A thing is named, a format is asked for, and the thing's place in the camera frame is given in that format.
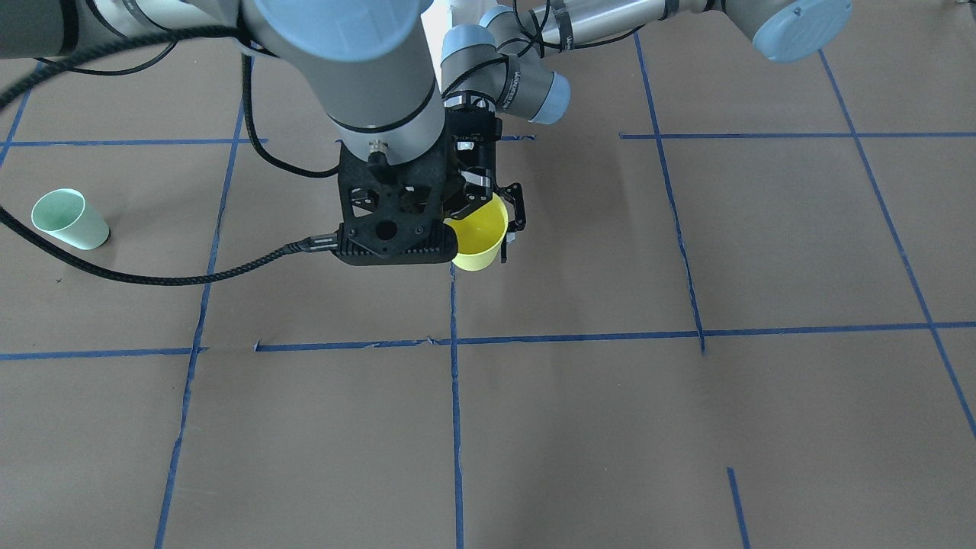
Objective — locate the green plastic cup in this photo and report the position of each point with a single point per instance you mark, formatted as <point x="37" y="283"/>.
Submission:
<point x="67" y="215"/>

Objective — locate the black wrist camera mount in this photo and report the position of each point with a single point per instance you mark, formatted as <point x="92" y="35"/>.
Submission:
<point x="394" y="214"/>

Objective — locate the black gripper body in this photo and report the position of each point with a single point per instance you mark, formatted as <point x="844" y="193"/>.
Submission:
<point x="474" y="177"/>

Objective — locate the yellow plastic cup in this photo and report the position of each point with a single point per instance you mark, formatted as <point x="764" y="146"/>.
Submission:
<point x="480" y="235"/>

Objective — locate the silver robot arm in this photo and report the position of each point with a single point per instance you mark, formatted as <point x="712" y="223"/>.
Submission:
<point x="367" y="62"/>
<point x="496" y="66"/>

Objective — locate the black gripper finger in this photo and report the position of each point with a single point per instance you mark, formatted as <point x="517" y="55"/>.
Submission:
<point x="513" y="196"/>

